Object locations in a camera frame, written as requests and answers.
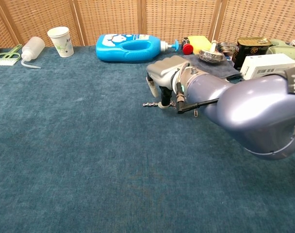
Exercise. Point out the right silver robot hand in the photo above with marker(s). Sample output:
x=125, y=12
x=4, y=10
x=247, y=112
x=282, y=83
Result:
x=164, y=70

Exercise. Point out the small metal paper clip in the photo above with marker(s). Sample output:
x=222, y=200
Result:
x=173, y=104
x=196, y=113

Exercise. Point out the silver metal ball chain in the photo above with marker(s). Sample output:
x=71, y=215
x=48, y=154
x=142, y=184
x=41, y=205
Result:
x=151, y=104

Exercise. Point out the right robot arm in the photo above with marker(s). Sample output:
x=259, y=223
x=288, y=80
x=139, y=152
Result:
x=247, y=109

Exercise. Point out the green hand brush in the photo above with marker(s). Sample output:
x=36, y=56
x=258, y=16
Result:
x=5, y=58

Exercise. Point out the red capped small item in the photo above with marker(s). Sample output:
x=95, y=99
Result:
x=187, y=48

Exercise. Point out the yellow sponge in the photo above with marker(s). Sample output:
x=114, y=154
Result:
x=199, y=43

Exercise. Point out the silver round metal object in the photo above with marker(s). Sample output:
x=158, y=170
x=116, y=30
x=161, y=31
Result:
x=210, y=57

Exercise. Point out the grey folded cloth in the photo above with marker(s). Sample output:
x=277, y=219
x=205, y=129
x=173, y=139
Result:
x=217, y=69

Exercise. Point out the blue detergent pump bottle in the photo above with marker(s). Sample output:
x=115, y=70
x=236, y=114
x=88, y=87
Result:
x=113, y=52

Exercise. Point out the woven rattan folding screen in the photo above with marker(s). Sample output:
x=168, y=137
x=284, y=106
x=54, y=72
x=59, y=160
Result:
x=113, y=19

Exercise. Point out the black gold meat tin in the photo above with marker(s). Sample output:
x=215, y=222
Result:
x=249, y=52

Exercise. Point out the plain white carton box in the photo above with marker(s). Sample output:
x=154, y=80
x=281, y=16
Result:
x=266, y=64

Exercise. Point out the white paper cup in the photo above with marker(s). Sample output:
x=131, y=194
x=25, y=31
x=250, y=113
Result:
x=62, y=42

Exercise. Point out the blue table cloth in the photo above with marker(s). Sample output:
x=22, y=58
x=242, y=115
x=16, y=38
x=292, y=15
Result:
x=89, y=157

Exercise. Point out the green dustpan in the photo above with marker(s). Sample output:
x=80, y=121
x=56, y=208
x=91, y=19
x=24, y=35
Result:
x=285, y=49

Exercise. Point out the translucent squeeze wash bottle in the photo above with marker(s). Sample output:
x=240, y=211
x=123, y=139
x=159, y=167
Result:
x=33, y=49

